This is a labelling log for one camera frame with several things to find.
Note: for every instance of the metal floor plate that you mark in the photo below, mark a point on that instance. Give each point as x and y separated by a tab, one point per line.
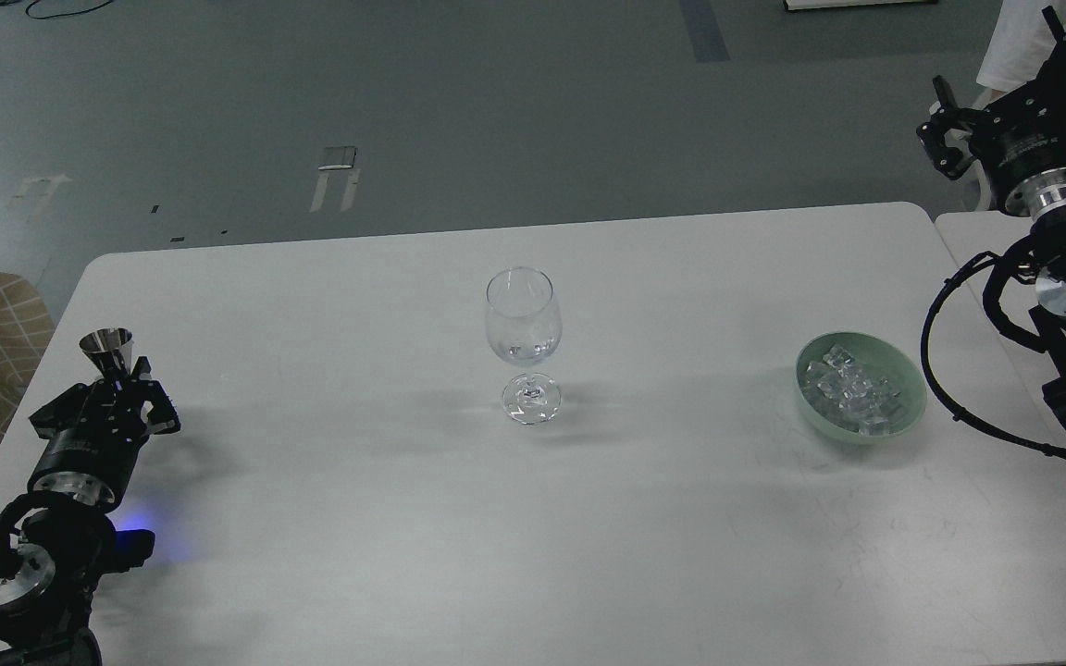
337	178

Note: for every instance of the steel double jigger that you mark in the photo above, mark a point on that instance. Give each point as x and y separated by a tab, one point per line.
110	351

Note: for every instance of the clear wine glass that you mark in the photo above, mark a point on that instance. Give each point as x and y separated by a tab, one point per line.
523	328

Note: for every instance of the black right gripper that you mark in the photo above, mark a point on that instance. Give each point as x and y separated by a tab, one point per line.
1037	153

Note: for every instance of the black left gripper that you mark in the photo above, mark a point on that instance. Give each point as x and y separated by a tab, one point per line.
92	437

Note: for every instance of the clear ice cubes pile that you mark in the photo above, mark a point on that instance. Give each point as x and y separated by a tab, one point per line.
852	395

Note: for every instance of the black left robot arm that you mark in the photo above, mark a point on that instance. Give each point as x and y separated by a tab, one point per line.
57	540

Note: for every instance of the green bowl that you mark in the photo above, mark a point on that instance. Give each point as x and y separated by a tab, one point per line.
875	352

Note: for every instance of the person in white shirt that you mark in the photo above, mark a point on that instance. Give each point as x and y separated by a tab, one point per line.
1020	43

